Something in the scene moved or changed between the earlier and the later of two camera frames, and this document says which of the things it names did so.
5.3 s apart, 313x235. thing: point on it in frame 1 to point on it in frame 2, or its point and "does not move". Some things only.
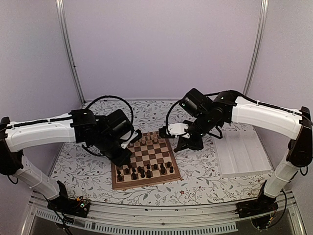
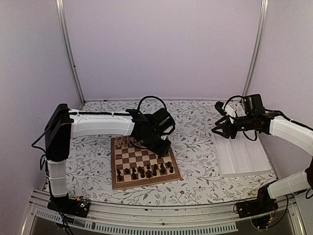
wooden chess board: [152, 161] does not move
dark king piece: [148, 174] does not move
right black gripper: [198, 145] to [227, 128]
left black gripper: [123, 160] to [161, 152]
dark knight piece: [133, 176] does not move
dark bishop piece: [163, 169] does not move
